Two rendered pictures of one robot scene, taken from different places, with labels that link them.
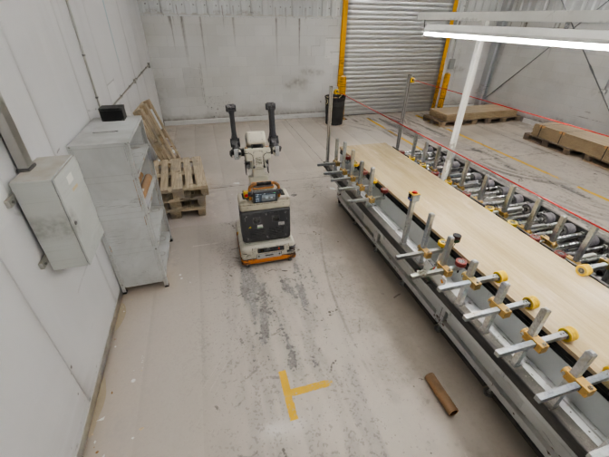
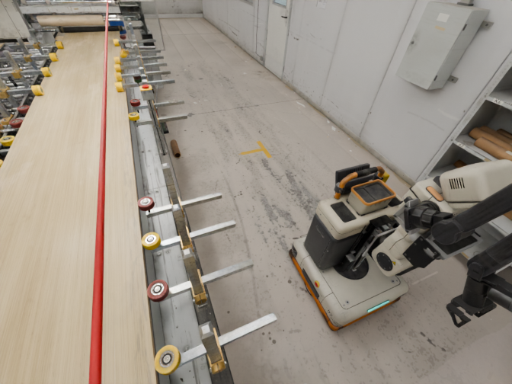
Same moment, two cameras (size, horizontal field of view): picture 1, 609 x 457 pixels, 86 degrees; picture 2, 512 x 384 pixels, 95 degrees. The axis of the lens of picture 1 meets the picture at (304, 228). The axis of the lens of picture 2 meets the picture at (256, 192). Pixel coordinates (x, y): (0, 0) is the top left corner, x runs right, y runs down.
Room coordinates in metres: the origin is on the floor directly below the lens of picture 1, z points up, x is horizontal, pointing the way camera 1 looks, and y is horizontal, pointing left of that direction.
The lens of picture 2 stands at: (4.02, -0.39, 1.87)
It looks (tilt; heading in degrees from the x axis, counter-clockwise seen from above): 46 degrees down; 171
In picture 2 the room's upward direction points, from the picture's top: 4 degrees clockwise
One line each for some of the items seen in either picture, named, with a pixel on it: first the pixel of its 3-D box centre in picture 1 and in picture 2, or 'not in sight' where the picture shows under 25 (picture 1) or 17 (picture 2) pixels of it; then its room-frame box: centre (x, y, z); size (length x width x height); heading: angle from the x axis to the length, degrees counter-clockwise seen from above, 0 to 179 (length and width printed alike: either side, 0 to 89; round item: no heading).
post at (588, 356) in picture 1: (568, 382); not in sight; (0.96, -1.33, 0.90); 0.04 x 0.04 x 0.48; 17
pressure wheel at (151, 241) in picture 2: not in sight; (153, 244); (3.36, -0.77, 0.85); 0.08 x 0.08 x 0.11
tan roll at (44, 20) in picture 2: not in sight; (88, 20); (-0.42, -2.32, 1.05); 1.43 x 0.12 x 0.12; 107
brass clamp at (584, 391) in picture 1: (576, 381); not in sight; (0.94, -1.34, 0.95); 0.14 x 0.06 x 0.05; 17
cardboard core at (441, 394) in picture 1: (440, 393); (175, 148); (1.40, -1.05, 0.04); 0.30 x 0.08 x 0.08; 17
